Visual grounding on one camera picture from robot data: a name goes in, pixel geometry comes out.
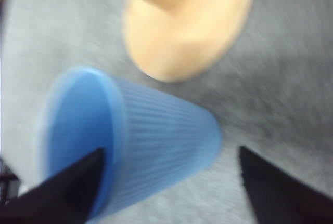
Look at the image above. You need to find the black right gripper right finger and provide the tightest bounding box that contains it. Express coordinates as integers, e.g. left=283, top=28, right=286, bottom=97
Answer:
left=239, top=146, right=333, bottom=224

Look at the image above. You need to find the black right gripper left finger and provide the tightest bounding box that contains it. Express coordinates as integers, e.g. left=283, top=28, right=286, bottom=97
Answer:
left=0, top=148, right=106, bottom=224

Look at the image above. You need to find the blue ribbed cup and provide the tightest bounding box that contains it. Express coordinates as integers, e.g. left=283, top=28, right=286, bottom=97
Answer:
left=40, top=67, right=222, bottom=224

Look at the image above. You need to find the wooden cup tree stand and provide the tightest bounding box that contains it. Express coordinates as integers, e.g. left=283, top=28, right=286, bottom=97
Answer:
left=125, top=0, right=252, bottom=82

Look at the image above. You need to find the grey metal frame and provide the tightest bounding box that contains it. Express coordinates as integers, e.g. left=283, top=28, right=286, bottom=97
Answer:
left=0, top=157, right=21, bottom=204

